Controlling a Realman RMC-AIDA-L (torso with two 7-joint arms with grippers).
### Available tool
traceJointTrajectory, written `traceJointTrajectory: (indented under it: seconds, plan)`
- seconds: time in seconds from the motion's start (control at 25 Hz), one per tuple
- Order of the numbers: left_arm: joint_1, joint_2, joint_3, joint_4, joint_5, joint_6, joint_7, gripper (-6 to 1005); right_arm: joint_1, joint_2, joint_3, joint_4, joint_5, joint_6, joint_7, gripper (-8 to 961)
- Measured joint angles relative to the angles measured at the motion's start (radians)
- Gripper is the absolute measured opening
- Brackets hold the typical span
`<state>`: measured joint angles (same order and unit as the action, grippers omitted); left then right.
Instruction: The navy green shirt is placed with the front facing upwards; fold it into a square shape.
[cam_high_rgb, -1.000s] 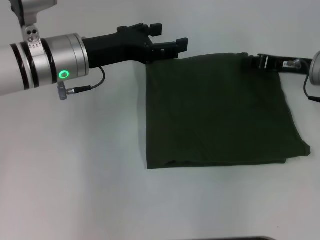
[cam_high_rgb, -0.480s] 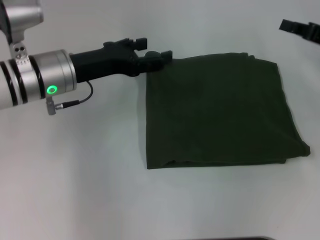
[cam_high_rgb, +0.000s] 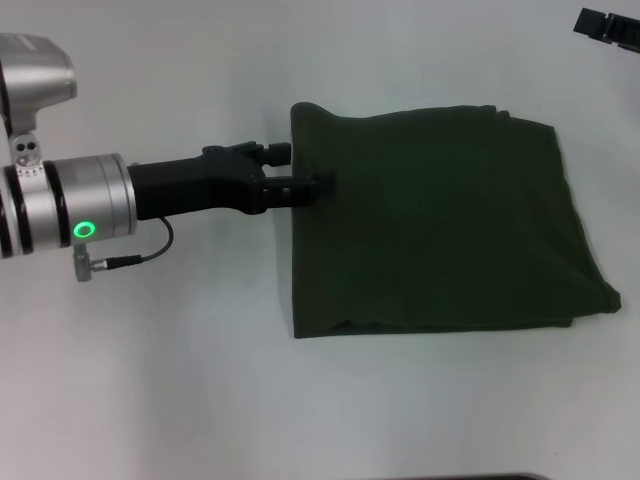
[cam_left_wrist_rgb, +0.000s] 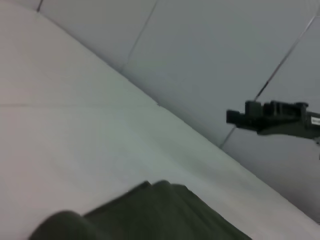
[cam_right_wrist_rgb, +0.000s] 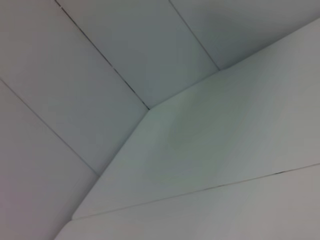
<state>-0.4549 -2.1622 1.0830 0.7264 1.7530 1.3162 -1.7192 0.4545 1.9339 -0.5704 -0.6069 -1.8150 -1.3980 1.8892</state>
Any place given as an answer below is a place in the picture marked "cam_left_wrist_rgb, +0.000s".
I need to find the white backdrop wall panel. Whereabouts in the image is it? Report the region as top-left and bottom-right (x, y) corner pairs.
(219, 14), (320, 224)
(36, 0), (159, 74)
(121, 0), (320, 149)
(0, 0), (43, 13)

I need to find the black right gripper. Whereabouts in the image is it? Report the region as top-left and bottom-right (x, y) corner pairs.
(225, 99), (320, 141)

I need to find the dark green FREE! t-shirt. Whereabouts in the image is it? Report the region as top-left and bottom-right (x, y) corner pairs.
(28, 179), (254, 240)

